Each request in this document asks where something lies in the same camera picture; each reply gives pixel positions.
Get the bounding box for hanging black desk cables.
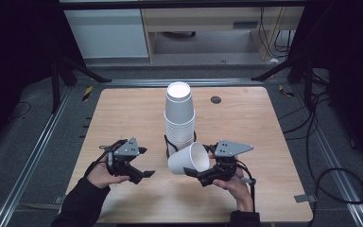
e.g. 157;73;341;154
259;7;296;60

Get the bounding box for black floor cable bundle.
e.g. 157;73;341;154
278;94;333;142

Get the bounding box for yellow black tape strip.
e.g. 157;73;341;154
278;84;296;97
81;85;95;102

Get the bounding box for person's left hand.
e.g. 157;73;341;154
86;152;132;190

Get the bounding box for person's right hand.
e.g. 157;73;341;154
212;167;255;213

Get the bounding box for light wooden desk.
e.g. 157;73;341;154
141;7;305;62

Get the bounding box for aluminium floor rail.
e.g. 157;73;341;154
291;84;363;227
0;86;74;227

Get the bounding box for thin black floor cable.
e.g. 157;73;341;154
9;100;33;120

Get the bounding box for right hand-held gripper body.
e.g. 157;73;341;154
198;139;255;188

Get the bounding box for single white paper cup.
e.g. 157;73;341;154
167;141;211;176

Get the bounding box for stack of white paper cups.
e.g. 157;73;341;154
164;80;197;158

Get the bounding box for black wire cup holder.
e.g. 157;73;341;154
164;131;199;159

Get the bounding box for black metal stand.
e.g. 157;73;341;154
50;46;113;114
251;46;317;112

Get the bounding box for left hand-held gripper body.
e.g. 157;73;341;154
106;136;142;183

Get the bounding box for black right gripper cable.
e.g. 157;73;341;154
235;159;258;213

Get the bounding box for white cabinet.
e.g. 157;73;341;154
63;9;149;60

